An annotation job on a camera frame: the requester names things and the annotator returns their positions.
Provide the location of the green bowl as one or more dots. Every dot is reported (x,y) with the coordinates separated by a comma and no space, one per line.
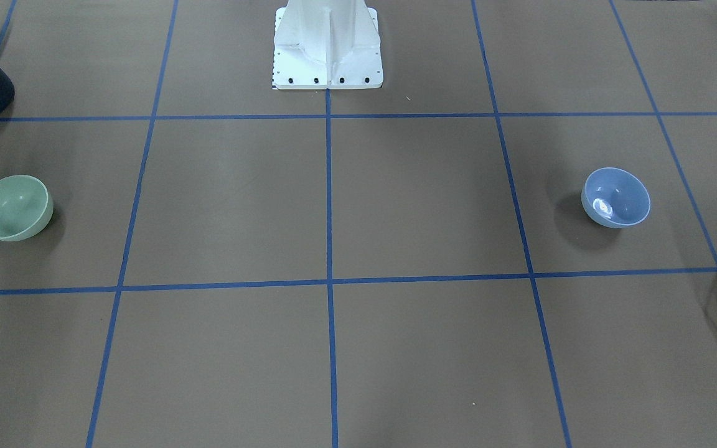
(26,207)

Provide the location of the blue bowl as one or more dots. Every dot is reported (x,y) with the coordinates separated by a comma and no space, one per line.
(614,198)

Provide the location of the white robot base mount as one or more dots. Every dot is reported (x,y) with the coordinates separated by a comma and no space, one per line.
(326,45)

